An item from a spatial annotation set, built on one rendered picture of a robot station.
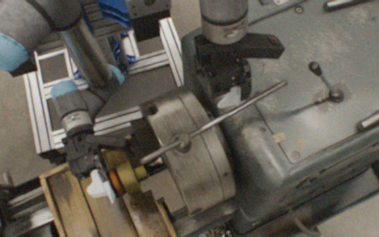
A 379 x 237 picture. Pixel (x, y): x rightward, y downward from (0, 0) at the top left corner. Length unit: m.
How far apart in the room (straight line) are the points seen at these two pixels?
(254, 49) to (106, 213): 0.72
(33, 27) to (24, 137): 1.56
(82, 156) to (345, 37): 0.70
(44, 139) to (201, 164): 1.31
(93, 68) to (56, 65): 1.17
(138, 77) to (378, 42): 1.37
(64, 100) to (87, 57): 0.13
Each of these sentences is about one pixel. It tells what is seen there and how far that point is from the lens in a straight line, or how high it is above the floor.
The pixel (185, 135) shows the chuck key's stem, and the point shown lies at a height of 1.32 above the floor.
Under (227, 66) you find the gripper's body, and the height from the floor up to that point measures 1.46.
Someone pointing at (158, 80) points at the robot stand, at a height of 0.21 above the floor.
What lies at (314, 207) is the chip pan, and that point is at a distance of 1.62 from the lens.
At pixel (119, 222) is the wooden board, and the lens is 1.22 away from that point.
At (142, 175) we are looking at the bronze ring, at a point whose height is 1.10.
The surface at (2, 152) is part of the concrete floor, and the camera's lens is 2.43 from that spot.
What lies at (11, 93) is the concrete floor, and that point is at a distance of 2.56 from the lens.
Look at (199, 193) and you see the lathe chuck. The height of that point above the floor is 1.16.
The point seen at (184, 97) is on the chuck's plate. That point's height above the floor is 1.22.
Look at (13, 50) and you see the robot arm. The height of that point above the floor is 1.39.
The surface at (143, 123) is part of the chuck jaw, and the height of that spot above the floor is 1.20.
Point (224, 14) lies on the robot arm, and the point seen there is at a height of 1.59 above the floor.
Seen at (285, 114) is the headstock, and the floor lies 1.25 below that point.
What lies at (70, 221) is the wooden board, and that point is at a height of 0.89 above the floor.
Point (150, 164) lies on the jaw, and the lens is 1.07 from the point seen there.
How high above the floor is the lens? 2.07
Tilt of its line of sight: 67 degrees down
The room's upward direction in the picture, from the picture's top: 4 degrees counter-clockwise
